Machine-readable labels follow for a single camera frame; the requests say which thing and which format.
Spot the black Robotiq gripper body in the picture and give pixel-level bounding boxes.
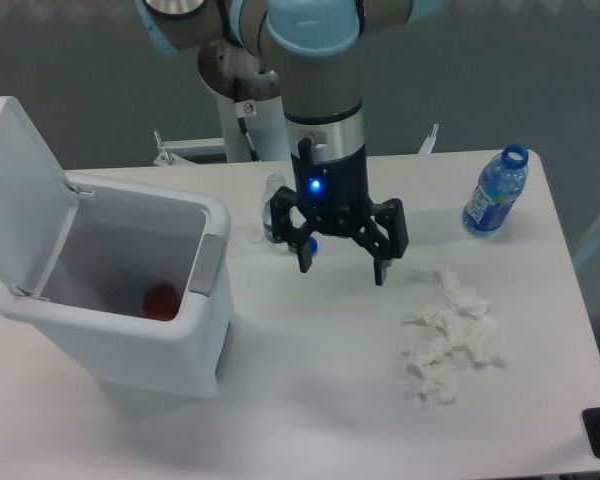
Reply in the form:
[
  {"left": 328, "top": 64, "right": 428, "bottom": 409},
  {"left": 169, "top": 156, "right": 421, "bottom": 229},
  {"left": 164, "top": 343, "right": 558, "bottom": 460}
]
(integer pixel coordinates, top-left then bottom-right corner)
[{"left": 289, "top": 137, "right": 374, "bottom": 239}]

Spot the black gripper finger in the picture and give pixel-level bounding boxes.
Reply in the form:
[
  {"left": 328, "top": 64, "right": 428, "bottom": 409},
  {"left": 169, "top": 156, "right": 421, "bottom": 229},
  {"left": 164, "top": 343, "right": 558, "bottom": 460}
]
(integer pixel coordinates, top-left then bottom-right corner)
[
  {"left": 274, "top": 194, "right": 313, "bottom": 273},
  {"left": 350, "top": 198, "right": 409, "bottom": 286}
]

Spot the white trash can lid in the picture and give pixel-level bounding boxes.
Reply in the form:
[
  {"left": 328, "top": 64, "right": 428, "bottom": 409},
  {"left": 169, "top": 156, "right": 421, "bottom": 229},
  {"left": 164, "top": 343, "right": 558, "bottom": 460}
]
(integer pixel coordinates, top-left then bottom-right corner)
[{"left": 0, "top": 96, "right": 94, "bottom": 297}]

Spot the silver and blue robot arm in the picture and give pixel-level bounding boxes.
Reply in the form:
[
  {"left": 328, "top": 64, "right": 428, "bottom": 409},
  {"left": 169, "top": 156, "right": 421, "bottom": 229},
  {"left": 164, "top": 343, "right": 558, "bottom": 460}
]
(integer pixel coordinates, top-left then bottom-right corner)
[{"left": 136, "top": 1, "right": 438, "bottom": 285}]

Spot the blue bottle cap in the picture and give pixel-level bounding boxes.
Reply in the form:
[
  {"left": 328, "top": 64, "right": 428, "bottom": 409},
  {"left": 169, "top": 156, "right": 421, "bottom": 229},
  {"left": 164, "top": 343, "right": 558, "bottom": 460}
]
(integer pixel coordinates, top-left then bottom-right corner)
[{"left": 308, "top": 236, "right": 318, "bottom": 257}]

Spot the red object inside trash can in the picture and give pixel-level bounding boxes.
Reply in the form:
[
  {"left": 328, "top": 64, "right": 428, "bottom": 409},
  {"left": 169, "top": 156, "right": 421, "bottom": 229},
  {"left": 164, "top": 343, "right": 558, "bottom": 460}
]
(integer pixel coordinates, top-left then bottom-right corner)
[{"left": 143, "top": 284, "right": 180, "bottom": 321}]

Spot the white plastic trash can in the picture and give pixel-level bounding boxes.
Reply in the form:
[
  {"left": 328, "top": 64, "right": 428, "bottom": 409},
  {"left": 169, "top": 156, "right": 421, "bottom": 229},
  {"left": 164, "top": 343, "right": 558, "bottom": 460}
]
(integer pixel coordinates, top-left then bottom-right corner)
[{"left": 0, "top": 173, "right": 233, "bottom": 398}]

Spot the clear small plastic bottle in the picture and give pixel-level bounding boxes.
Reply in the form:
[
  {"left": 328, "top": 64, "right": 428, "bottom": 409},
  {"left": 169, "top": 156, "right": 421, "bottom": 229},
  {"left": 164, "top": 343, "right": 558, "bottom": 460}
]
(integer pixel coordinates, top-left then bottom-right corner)
[{"left": 261, "top": 173, "right": 298, "bottom": 252}]

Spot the crumpled white tissue paper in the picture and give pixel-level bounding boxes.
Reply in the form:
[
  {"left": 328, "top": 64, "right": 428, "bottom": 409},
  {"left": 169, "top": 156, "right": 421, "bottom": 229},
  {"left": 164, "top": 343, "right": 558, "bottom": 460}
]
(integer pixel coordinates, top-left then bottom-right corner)
[{"left": 402, "top": 264, "right": 507, "bottom": 406}]

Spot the blue plastic drink bottle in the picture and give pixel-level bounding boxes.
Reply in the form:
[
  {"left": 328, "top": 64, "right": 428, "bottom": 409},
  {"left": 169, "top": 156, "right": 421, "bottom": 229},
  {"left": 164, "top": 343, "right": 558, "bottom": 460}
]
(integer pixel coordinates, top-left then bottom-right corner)
[{"left": 462, "top": 143, "right": 529, "bottom": 237}]

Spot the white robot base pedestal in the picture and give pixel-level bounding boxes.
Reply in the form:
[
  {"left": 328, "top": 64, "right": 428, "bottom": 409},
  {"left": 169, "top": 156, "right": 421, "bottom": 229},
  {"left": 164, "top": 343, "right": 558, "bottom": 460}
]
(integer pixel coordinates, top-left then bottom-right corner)
[{"left": 154, "top": 39, "right": 290, "bottom": 166}]

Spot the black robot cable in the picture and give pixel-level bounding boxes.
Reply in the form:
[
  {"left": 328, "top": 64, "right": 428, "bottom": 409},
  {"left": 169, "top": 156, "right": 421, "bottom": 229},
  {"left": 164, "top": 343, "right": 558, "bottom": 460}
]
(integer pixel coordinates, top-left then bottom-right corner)
[{"left": 232, "top": 76, "right": 261, "bottom": 163}]

